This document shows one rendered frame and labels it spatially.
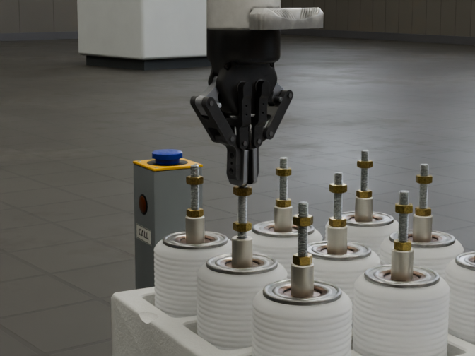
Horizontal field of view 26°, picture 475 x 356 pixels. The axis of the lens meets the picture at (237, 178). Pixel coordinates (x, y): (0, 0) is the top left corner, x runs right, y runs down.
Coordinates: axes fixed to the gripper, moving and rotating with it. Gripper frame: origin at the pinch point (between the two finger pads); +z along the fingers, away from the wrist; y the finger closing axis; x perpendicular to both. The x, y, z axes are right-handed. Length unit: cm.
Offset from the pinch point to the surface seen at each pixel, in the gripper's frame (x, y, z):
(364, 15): -655, -824, 10
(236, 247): 0.2, 1.1, 8.5
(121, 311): -17.4, 2.9, 19.1
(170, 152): -25.2, -11.5, 2.8
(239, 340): 3.3, 3.5, 17.3
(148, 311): -11.7, 3.5, 17.8
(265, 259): 0.9, -2.5, 10.3
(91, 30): -525, -361, 11
